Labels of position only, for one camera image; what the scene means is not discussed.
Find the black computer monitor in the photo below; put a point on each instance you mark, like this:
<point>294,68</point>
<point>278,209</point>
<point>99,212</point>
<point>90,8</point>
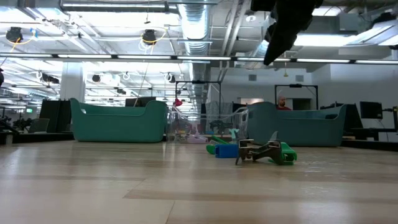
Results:
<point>371,110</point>

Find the black partition panel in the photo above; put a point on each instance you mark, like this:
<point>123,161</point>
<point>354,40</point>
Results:
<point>56,115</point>

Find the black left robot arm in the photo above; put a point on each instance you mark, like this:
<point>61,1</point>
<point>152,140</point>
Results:
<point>1,77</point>

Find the ribbed silver ventilation duct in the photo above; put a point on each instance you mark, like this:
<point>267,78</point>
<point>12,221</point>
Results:
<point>196,31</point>

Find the bright teal plastic bin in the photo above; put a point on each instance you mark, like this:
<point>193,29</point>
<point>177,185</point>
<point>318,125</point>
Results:
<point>124,127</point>

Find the black staple remover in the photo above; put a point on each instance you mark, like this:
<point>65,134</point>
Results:
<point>264,152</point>

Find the lavender staple remover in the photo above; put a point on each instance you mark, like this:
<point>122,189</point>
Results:
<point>197,140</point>

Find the blue mini stapler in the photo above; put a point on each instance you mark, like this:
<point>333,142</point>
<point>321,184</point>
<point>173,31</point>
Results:
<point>227,151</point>

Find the dull dark teal bin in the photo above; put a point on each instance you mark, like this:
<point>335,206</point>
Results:
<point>311,130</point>

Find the slanted silver ventilation duct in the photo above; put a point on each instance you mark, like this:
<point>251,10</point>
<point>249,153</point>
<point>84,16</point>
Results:
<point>258,49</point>

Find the grey laptop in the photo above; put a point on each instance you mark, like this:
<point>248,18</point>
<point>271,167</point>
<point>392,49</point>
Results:
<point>38,126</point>

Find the clear plastic bin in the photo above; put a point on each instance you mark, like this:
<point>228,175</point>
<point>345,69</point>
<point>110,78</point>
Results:
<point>217,118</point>

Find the long ceiling light strip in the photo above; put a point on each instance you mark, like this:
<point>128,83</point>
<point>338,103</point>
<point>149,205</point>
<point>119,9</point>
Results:
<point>202,58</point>

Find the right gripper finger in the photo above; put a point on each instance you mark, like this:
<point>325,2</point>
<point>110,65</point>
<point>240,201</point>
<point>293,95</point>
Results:
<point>283,40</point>

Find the green mini stapler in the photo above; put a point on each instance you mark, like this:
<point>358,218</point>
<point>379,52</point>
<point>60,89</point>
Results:
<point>289,154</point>
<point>211,150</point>

